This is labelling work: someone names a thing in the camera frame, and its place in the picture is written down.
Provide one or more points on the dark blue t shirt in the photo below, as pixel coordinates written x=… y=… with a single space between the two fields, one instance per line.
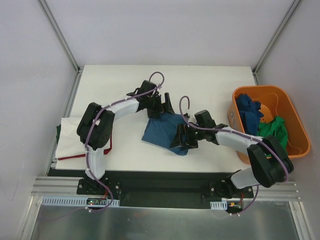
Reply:
x=250 y=114

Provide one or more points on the aluminium frame post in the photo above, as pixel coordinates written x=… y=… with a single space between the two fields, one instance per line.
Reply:
x=277 y=34
x=59 y=34

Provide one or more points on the orange plastic basket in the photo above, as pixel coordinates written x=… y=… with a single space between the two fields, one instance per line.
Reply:
x=274 y=102

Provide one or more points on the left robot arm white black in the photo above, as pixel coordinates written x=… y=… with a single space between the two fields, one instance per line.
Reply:
x=96 y=127

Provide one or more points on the right aluminium frame post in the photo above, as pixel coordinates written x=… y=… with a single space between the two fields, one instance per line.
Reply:
x=277 y=34

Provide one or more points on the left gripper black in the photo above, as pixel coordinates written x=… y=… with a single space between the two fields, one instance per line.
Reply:
x=158 y=107

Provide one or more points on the left grey cable duct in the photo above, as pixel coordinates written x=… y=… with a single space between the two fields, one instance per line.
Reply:
x=65 y=201

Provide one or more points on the right grey cable duct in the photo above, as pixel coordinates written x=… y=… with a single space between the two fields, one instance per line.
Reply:
x=219 y=205

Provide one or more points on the dark green folded t shirt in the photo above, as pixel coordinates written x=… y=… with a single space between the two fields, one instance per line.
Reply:
x=58 y=133

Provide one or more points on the left aluminium frame post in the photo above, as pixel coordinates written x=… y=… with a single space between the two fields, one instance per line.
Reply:
x=59 y=34

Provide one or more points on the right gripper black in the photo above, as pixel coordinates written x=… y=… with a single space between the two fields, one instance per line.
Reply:
x=187 y=137

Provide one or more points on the white folded t shirt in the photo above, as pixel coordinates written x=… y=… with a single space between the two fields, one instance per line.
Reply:
x=69 y=145

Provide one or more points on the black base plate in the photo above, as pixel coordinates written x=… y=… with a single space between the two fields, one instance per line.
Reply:
x=151 y=189

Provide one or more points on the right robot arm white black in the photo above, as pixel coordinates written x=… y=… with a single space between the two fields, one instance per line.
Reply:
x=269 y=162

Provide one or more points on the grey cable duct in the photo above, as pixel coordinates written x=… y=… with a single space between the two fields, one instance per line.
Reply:
x=219 y=205
x=65 y=201

